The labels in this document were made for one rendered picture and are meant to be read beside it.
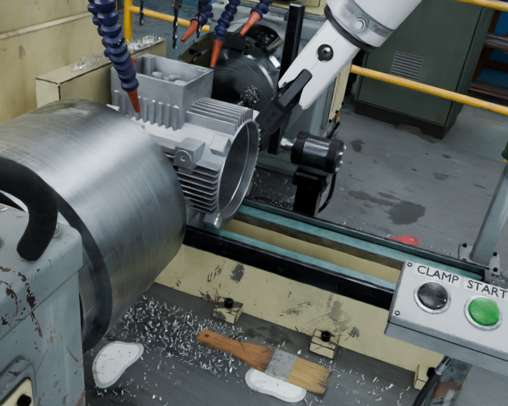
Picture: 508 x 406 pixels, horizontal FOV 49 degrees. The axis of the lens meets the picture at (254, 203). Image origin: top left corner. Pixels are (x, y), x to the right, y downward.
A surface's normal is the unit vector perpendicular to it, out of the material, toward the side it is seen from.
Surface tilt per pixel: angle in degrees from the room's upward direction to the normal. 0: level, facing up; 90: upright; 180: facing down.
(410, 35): 90
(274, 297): 90
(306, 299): 90
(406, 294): 27
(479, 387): 0
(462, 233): 0
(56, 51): 90
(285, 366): 0
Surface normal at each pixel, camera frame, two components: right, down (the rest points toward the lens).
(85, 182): 0.64, -0.54
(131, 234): 0.91, -0.04
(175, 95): -0.36, 0.43
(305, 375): 0.14, -0.84
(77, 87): 0.93, 0.27
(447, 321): -0.04, -0.57
